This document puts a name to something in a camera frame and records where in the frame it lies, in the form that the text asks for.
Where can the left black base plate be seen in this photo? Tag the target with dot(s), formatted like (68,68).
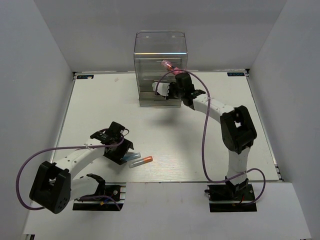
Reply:
(112,200)

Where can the right blue table sticker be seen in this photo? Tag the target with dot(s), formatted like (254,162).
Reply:
(236,74)

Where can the left blue table sticker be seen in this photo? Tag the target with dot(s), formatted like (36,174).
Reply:
(84,77)

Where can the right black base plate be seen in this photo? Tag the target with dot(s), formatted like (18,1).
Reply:
(221,199)

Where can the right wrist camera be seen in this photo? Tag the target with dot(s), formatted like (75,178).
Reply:
(161,89)

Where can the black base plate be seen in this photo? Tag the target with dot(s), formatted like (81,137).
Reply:
(221,199)
(112,200)

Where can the orange highlighter marker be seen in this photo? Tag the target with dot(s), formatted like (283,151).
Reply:
(140,162)

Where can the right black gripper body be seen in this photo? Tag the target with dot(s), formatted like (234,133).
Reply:
(174,92)

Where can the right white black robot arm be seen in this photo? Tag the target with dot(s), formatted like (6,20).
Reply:
(237,128)

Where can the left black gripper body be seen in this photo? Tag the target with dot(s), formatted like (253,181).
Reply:
(119,151)

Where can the blue table sticker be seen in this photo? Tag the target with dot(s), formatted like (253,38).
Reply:
(84,77)
(236,74)

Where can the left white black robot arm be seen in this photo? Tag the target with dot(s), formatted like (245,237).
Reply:
(59,182)

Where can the clear plastic drawer organizer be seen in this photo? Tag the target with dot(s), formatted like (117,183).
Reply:
(151,47)

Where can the blue highlighter marker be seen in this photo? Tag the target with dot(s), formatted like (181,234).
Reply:
(131,156)

